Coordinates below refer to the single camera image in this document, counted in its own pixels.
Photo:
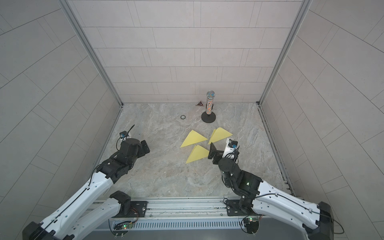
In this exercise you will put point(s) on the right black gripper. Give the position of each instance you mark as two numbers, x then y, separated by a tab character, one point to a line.
219	154

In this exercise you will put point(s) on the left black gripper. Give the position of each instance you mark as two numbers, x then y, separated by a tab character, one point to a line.
141	149

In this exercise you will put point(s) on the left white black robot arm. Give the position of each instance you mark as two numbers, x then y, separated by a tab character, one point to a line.
71	221

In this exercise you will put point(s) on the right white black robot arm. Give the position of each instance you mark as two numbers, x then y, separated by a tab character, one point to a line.
258	197

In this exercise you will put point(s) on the right controller circuit board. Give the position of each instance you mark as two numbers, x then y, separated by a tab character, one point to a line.
251	226

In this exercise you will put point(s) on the controller circuit board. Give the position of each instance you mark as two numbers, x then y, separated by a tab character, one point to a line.
123	227
251	226

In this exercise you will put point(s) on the colourful tube on black stand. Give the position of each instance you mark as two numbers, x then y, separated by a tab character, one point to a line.
209	116

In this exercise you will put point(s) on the left controller circuit board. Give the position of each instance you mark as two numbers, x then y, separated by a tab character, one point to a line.
123	227

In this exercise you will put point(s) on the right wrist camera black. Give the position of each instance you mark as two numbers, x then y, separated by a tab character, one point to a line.
229	151

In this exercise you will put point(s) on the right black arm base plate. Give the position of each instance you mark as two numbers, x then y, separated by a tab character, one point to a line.
232	207

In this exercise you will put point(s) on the aluminium mounting rail frame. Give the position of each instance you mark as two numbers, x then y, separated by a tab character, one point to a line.
184	207

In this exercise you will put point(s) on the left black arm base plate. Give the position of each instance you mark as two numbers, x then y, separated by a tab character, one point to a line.
137	209

